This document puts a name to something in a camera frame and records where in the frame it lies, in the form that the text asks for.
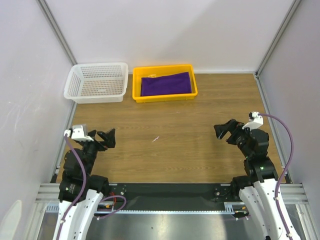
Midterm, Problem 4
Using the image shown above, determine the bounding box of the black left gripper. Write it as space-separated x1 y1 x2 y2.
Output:
79 127 115 176

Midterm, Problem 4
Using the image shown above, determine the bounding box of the purple towel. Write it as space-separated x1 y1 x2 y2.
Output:
140 72 192 97

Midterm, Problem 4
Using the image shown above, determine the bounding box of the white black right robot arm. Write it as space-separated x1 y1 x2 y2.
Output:
214 116 301 240

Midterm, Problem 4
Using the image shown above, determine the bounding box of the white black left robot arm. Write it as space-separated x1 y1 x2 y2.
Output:
53 125 116 240

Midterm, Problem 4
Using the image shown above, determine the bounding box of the white perforated plastic basket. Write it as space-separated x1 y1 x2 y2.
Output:
63 62 129 104

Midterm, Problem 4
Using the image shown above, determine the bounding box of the yellow plastic tray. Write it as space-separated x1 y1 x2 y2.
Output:
132 64 198 103

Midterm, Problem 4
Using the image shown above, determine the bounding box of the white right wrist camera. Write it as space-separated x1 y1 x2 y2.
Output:
242 111 264 131

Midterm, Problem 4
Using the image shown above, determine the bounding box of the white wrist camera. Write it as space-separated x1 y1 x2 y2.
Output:
242 111 264 131
64 124 94 142

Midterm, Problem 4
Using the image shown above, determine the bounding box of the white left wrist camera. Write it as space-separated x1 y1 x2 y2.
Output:
64 124 94 142

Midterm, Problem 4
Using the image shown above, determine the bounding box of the white slotted cable duct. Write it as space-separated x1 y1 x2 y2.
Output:
45 203 250 216

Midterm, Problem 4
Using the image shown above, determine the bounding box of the aluminium frame rail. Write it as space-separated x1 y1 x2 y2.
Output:
35 183 309 205

